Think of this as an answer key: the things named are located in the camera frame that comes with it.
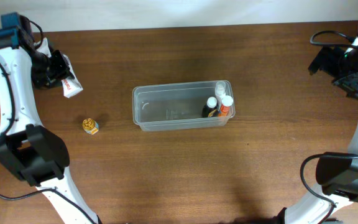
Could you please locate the white translucent tube bottle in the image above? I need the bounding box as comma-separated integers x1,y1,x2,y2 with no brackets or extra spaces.
215,81,226,109

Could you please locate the orange tube white cap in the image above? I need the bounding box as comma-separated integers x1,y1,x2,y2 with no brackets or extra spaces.
218,95,234,117

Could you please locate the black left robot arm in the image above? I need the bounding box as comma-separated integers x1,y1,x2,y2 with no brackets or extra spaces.
0,12,100,223

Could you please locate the white Panadol medicine box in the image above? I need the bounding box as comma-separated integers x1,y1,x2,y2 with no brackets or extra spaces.
62,55,83,98

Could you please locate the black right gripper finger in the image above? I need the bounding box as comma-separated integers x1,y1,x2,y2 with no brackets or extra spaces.
308,58,321,75
333,80,358,100

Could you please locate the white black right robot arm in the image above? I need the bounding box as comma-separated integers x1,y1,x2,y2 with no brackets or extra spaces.
265,30,358,223

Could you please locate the gold-lidded balm jar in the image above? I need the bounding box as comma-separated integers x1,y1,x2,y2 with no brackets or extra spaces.
82,118,99,135

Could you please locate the black bottle white cap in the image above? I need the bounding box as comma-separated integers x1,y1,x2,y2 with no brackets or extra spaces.
201,96,218,118

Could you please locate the clear plastic container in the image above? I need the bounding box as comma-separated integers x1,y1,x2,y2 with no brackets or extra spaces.
132,80,236,131

